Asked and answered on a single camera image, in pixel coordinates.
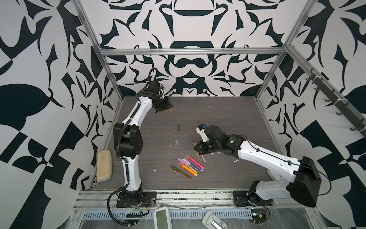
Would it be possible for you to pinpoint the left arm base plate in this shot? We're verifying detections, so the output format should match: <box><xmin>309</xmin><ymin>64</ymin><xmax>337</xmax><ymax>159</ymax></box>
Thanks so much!
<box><xmin>116</xmin><ymin>190</ymin><xmax>157</xmax><ymax>208</ymax></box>

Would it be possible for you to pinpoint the white grey device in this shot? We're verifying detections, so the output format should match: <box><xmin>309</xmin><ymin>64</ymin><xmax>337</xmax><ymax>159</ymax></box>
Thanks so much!
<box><xmin>202</xmin><ymin>211</ymin><xmax>228</xmax><ymax>229</ymax></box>

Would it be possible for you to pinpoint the small circuit board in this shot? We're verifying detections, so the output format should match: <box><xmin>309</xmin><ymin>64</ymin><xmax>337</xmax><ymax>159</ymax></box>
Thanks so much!
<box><xmin>250</xmin><ymin>207</ymin><xmax>270</xmax><ymax>224</ymax></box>

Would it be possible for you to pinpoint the black coat hook rail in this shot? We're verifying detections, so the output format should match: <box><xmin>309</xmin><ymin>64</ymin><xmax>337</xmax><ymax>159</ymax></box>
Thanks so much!
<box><xmin>305</xmin><ymin>68</ymin><xmax>366</xmax><ymax>138</ymax></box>

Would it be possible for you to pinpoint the purple highlighter marker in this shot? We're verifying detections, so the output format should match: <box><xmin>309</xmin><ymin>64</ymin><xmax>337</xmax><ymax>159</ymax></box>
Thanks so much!
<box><xmin>183</xmin><ymin>157</ymin><xmax>203</xmax><ymax>172</ymax></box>

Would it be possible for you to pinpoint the cream pen purple cap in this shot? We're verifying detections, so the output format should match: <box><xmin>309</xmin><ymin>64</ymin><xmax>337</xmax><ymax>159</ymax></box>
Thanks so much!
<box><xmin>178</xmin><ymin>158</ymin><xmax>197</xmax><ymax>173</ymax></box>

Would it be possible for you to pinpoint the beige sponge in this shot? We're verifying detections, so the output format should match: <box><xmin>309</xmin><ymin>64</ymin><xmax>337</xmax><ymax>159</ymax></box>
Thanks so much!
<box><xmin>96</xmin><ymin>150</ymin><xmax>112</xmax><ymax>182</ymax></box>

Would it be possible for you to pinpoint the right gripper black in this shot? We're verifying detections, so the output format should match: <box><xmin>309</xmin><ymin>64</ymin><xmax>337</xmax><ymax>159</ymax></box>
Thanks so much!
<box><xmin>193</xmin><ymin>139</ymin><xmax>223</xmax><ymax>154</ymax></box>

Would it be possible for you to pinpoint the white tablet device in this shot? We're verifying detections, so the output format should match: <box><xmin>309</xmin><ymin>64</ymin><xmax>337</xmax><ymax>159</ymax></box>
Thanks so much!
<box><xmin>153</xmin><ymin>207</ymin><xmax>173</xmax><ymax>229</ymax></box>

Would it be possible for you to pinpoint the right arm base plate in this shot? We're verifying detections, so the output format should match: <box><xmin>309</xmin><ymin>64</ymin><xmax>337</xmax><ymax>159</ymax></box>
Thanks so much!
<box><xmin>233</xmin><ymin>190</ymin><xmax>273</xmax><ymax>207</ymax></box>

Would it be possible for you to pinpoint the pink highlighter marker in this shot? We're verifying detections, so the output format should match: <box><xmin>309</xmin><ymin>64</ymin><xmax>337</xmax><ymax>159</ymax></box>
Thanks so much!
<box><xmin>186</xmin><ymin>154</ymin><xmax>204</xmax><ymax>170</ymax></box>

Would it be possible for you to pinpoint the orange highlighter marker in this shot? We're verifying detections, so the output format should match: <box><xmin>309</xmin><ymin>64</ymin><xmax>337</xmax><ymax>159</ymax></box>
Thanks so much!
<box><xmin>178</xmin><ymin>162</ymin><xmax>197</xmax><ymax>177</ymax></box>

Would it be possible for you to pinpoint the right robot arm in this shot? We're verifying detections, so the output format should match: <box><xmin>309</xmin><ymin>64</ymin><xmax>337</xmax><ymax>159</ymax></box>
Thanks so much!
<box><xmin>194</xmin><ymin>124</ymin><xmax>325</xmax><ymax>208</ymax></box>

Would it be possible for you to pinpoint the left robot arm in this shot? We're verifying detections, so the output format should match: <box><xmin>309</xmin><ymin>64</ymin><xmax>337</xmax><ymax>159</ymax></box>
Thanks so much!
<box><xmin>113</xmin><ymin>68</ymin><xmax>173</xmax><ymax>201</ymax></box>

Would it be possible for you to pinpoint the green pen pink cap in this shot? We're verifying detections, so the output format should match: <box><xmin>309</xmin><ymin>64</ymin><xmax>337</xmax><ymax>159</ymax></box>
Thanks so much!
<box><xmin>183</xmin><ymin>158</ymin><xmax>202</xmax><ymax>173</ymax></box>

